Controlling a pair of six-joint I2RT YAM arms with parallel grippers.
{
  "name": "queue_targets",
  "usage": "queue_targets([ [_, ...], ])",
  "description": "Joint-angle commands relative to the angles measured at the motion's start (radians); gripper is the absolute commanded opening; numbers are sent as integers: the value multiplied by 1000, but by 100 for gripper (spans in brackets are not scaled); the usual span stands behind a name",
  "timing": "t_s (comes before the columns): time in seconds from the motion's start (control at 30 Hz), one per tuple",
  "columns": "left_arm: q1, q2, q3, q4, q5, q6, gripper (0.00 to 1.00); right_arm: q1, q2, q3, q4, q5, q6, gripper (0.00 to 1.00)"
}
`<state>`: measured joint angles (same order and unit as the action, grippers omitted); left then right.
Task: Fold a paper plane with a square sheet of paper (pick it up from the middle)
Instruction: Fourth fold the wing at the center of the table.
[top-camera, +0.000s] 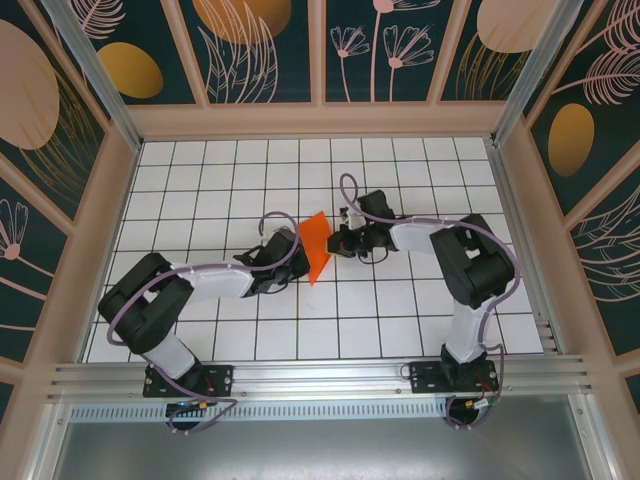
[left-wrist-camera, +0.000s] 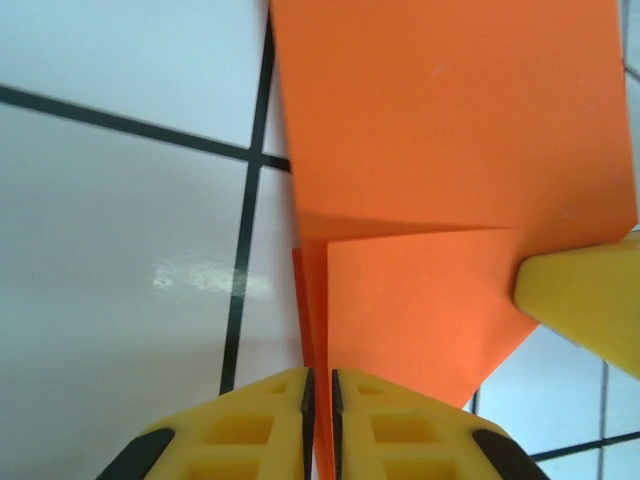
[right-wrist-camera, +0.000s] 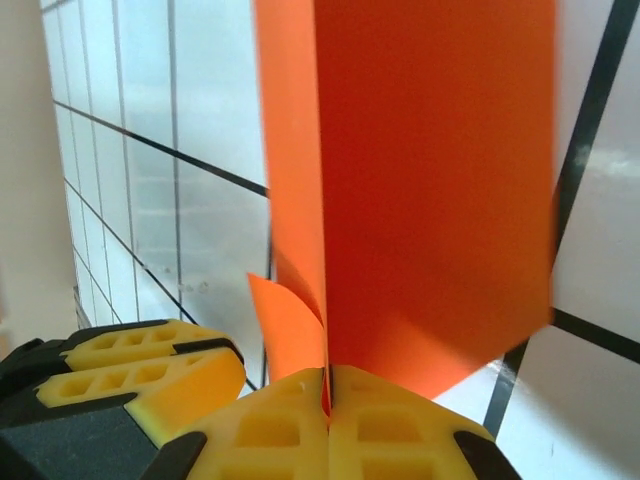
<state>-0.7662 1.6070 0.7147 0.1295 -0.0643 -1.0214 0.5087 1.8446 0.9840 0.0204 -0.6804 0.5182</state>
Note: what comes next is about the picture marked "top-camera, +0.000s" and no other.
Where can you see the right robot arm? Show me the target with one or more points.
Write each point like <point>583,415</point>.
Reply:
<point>475,270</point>

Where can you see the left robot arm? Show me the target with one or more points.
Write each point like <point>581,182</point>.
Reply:
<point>145,320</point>

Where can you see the small black circuit board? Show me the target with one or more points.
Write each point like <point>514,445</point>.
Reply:
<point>182,406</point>

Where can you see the grey metal shelf plate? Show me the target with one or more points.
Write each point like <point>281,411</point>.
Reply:
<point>320,450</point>

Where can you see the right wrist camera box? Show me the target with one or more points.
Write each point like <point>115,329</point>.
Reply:
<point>356,220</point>

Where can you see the long aluminium mounting rail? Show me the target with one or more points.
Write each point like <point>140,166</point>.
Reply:
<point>320,372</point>

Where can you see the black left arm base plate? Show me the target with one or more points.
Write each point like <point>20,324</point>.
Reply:
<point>220,380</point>

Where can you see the aluminium table side rail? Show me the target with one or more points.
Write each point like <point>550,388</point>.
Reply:
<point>517,225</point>

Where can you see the pink flowers wall panel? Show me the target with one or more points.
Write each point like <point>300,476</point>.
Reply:
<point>360,50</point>

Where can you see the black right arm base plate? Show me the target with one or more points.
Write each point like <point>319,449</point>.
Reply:
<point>425,377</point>

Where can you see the orange circle leaves wall panel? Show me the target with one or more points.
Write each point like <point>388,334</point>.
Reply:
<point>240,50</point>

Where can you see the yellow oval feather wall panel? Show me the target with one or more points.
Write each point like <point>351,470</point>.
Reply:
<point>575,130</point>

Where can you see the pink circle wall panel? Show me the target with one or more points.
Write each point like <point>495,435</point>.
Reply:
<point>500,30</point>

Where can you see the aluminium corner post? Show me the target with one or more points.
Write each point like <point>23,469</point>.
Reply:
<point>87,65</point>
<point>540,65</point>

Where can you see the pink leaf outline wall panel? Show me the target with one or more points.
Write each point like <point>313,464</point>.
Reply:
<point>610,260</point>

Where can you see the single flower wall panel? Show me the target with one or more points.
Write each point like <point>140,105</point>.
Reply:
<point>25,260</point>

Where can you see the large pink oval wall panel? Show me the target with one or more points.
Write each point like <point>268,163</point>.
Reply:
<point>30,90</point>

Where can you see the aluminium side frame bar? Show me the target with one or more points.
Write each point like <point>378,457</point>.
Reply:
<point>595,445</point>
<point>50,445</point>

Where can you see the small dark teal wall panel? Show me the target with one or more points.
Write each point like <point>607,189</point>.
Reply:
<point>632,395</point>
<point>5,400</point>

